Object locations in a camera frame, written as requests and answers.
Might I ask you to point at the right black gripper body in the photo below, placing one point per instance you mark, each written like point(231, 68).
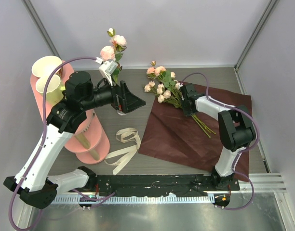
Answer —
point(187, 112)

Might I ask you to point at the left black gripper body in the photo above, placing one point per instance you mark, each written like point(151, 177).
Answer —
point(107, 95)

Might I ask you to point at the pink flower bouquet red wrap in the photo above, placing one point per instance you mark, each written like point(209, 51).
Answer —
point(163, 85)

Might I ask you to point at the cream ribbon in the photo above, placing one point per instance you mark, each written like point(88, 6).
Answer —
point(126, 154)

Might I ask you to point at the dark red wrapping paper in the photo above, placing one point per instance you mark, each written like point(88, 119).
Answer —
point(174, 137)

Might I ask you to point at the pink flower stem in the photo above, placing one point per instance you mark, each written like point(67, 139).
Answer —
point(114, 52)

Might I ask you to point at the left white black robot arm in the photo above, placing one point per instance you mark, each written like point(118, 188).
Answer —
point(33, 185)

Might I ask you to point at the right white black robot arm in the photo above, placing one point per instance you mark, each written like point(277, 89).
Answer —
point(236, 130)

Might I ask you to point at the clear glass vase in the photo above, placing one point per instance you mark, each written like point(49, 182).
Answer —
point(121, 113)

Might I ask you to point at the pink tiered shelf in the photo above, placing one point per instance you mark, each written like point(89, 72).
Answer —
point(90, 143)

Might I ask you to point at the yellow green mug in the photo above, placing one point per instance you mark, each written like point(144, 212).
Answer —
point(54, 93)

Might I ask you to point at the white bowl mug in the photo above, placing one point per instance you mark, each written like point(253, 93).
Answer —
point(44, 66)

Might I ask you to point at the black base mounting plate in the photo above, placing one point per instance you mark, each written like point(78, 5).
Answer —
point(184, 185)

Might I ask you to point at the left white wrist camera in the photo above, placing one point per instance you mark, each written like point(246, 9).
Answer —
point(106, 69)

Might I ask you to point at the white slotted cable duct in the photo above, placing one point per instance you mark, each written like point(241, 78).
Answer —
point(170, 199)

